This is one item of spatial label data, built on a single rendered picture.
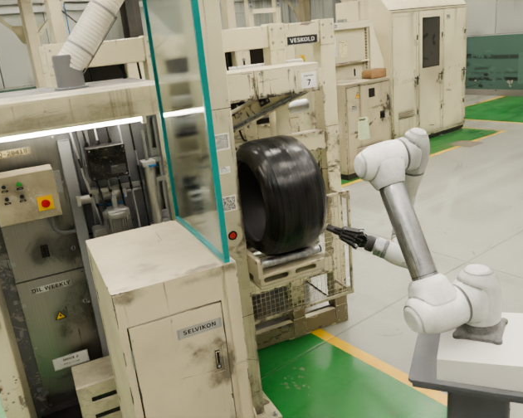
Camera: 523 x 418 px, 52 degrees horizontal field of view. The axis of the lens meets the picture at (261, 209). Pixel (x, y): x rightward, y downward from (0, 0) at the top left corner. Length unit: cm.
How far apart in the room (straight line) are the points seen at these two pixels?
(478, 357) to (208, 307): 103
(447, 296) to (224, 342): 83
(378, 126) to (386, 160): 535
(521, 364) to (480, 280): 32
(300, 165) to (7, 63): 941
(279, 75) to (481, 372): 165
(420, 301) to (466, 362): 28
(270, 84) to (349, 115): 428
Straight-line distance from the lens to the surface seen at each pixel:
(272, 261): 257
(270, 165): 240
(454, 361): 216
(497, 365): 216
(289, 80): 281
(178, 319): 172
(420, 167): 224
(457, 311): 211
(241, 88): 270
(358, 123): 713
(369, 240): 253
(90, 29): 252
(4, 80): 1140
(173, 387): 183
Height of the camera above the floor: 195
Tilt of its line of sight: 18 degrees down
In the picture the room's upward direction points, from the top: 6 degrees counter-clockwise
